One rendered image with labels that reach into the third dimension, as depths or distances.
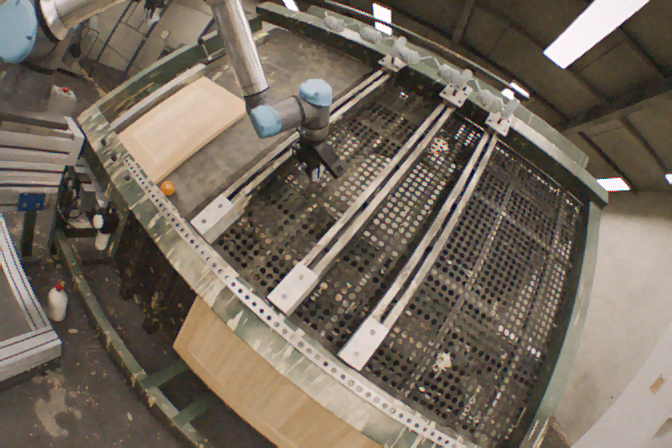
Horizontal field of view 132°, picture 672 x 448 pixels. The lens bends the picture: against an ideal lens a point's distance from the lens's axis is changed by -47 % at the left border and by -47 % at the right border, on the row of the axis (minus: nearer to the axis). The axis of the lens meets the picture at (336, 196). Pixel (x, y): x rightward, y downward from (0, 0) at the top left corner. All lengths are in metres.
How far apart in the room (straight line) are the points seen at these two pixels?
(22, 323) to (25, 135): 0.77
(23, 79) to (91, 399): 1.17
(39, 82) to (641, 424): 3.80
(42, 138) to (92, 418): 1.04
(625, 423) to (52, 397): 3.75
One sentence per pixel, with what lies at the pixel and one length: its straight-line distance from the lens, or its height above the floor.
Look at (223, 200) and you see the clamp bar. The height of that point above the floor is 1.02.
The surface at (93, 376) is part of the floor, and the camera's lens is 1.50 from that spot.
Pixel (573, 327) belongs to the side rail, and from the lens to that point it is 1.12.
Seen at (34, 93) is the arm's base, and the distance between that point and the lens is 0.79.
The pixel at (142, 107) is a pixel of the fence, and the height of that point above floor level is 1.04.
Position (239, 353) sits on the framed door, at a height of 0.53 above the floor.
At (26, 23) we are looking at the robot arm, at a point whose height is 1.23.
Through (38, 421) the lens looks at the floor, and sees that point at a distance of 1.39.
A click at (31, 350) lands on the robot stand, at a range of 1.27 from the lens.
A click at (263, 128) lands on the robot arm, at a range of 0.63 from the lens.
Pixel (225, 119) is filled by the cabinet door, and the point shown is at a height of 1.19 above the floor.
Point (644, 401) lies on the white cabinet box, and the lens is 3.26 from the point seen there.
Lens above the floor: 1.30
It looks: 6 degrees down
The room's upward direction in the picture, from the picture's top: 34 degrees clockwise
